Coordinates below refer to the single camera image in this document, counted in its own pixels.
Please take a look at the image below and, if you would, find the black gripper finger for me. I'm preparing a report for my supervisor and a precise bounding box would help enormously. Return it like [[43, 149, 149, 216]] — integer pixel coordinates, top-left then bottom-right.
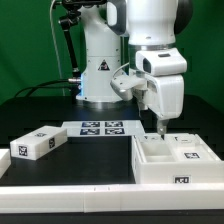
[[157, 120, 168, 138]]

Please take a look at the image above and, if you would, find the white door panel with tag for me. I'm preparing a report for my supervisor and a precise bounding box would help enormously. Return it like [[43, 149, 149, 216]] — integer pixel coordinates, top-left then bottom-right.
[[142, 133, 183, 143]]

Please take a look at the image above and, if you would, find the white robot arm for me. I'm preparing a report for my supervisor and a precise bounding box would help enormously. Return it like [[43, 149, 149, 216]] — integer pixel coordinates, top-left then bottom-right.
[[78, 0, 193, 135]]

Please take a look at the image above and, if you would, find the black cable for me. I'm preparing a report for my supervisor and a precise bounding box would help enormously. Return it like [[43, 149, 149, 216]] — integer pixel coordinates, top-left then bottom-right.
[[13, 78, 82, 98]]

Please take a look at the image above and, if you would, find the white left boundary rail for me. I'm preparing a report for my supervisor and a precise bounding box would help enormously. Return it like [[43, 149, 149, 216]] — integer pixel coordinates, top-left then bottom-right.
[[0, 149, 11, 178]]

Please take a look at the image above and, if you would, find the white closed box with tags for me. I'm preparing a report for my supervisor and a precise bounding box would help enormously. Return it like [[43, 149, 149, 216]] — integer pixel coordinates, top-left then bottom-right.
[[10, 126, 68, 160]]

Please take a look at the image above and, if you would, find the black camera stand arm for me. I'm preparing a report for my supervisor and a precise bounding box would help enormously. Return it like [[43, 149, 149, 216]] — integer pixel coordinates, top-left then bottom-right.
[[55, 0, 84, 83]]

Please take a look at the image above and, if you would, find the white cabinet body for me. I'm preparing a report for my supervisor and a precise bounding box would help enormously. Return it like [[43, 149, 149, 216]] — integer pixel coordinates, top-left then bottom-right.
[[131, 136, 224, 184]]

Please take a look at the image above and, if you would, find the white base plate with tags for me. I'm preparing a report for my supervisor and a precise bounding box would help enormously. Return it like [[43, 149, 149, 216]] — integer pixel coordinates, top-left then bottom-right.
[[62, 120, 145, 137]]

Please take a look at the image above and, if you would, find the white boundary rail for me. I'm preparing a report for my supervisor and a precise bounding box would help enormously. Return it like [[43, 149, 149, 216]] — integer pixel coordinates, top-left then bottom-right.
[[0, 183, 224, 213], [0, 149, 11, 178]]

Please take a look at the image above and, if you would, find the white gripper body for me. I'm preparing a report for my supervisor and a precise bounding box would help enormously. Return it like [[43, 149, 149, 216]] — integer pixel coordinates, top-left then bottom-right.
[[135, 48, 187, 120]]

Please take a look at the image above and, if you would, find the white front boundary rail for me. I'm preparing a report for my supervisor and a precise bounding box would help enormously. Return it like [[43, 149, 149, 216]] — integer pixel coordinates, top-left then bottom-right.
[[0, 183, 224, 213]]

